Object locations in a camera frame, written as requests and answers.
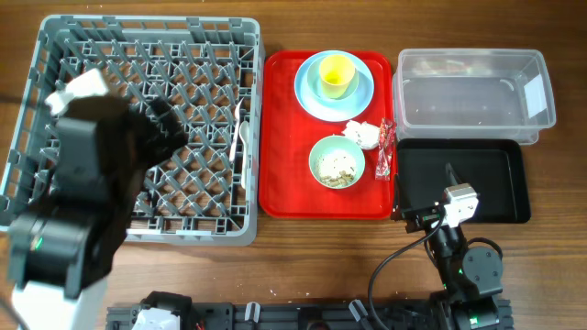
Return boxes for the red plastic tray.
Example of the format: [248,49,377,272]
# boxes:
[259,50,394,220]

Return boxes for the metal fork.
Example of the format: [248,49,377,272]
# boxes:
[228,99,244,163]

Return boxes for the grey dishwasher rack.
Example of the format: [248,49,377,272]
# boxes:
[1,15,265,246]

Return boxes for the light blue plate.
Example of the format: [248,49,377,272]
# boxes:
[294,50,374,122]

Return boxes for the red snack wrapper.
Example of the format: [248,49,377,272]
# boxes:
[375,118,395,181]

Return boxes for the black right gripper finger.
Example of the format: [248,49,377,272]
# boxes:
[393,174,403,215]
[445,162,461,186]

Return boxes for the white napkin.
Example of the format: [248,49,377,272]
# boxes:
[342,120,380,150]

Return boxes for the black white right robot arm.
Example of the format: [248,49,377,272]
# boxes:
[401,163,514,329]

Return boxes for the rice and food scraps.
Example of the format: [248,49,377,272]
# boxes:
[316,149,357,188]

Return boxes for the black cable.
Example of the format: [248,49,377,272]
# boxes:
[366,214,446,330]

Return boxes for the white plastic spoon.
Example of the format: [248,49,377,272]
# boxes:
[238,121,249,189]

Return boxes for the black waste tray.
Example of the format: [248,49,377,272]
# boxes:
[396,138,531,224]

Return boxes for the clear plastic bin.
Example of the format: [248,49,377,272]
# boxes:
[393,49,557,145]

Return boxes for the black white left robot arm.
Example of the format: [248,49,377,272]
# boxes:
[7,95,187,329]

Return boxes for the mint green bowl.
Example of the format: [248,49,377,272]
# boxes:
[308,136,366,190]

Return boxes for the yellow plastic cup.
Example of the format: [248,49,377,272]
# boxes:
[318,54,356,99]

